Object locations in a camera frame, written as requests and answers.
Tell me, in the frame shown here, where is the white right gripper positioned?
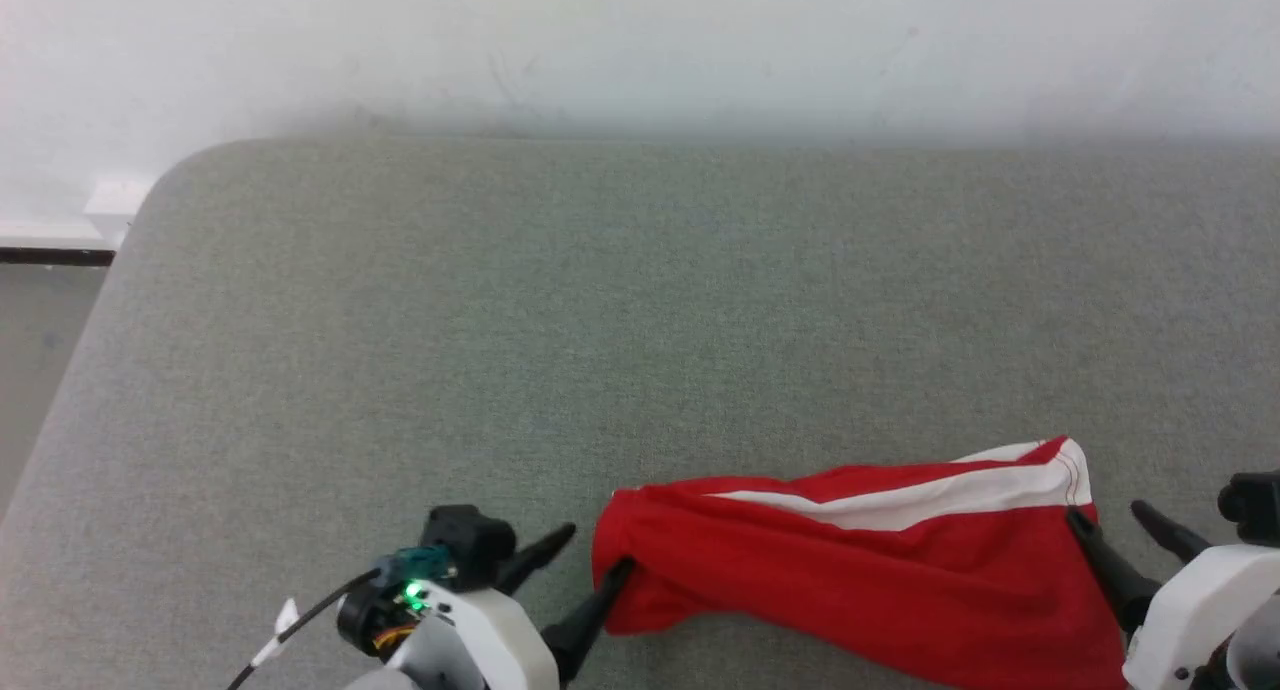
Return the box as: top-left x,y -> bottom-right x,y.
1064,499 -> 1280,690

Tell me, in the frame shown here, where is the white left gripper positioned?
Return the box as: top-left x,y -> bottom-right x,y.
385,522 -> 637,690

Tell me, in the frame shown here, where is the grey-green fabric sofa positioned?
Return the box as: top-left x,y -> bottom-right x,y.
0,135 -> 1280,690

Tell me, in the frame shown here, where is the red garment with white stripes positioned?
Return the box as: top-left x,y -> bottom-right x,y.
591,435 -> 1132,690

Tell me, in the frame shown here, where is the dark baseboard strip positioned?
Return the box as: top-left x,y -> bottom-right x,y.
0,247 -> 117,269

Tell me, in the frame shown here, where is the white wall box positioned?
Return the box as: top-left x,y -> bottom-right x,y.
83,176 -> 158,223

